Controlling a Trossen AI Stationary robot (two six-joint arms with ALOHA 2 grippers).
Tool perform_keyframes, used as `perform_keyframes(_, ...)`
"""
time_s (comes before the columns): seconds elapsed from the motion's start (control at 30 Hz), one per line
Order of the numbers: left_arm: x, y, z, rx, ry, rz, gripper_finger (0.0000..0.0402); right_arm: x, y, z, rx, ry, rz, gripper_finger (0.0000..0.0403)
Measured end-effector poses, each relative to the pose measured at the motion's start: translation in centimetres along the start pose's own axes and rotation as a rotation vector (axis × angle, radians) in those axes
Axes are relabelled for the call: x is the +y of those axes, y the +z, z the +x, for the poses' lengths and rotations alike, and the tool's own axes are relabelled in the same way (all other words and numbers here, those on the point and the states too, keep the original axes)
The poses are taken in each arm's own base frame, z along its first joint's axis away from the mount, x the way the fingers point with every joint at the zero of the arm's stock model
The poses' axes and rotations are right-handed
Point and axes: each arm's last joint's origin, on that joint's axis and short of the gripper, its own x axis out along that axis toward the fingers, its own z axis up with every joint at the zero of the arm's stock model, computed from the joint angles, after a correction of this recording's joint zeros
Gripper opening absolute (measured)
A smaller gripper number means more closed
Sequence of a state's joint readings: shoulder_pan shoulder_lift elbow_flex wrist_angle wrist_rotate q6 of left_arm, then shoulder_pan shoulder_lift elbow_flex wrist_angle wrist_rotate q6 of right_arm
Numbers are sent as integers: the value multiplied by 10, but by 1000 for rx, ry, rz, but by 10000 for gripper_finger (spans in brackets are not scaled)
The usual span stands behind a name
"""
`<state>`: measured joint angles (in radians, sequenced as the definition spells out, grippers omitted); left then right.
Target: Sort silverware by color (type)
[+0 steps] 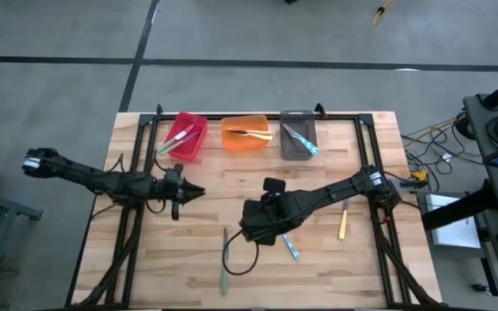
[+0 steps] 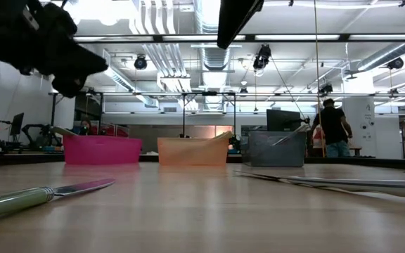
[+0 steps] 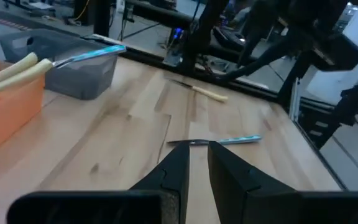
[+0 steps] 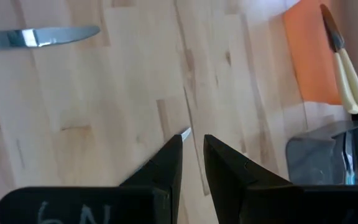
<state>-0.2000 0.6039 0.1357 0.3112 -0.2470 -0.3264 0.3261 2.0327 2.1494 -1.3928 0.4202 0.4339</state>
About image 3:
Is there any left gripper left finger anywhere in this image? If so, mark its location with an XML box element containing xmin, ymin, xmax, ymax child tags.
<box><xmin>6</xmin><ymin>141</ymin><xmax>191</xmax><ymax>224</ymax></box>

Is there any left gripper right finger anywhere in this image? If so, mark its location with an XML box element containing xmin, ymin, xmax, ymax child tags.
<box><xmin>208</xmin><ymin>140</ymin><xmax>358</xmax><ymax>224</ymax></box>

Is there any blue-patterned handle table knife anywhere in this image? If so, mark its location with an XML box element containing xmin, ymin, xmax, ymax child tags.
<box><xmin>166</xmin><ymin>134</ymin><xmax>263</xmax><ymax>147</ymax></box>
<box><xmin>52</xmin><ymin>44</ymin><xmax>127</xmax><ymax>69</ymax></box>

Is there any black stand beam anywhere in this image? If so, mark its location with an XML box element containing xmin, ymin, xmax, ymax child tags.
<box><xmin>300</xmin><ymin>77</ymin><xmax>358</xmax><ymax>150</ymax></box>

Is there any grey plastic bin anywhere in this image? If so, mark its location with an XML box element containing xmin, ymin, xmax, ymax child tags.
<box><xmin>0</xmin><ymin>28</ymin><xmax>119</xmax><ymax>101</ymax></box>

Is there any orange plastic bin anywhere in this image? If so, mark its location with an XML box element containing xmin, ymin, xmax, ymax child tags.
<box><xmin>0</xmin><ymin>57</ymin><xmax>46</xmax><ymax>162</ymax></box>

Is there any silver aluminium post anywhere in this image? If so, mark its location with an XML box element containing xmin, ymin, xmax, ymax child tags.
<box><xmin>288</xmin><ymin>77</ymin><xmax>301</xmax><ymax>123</ymax></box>

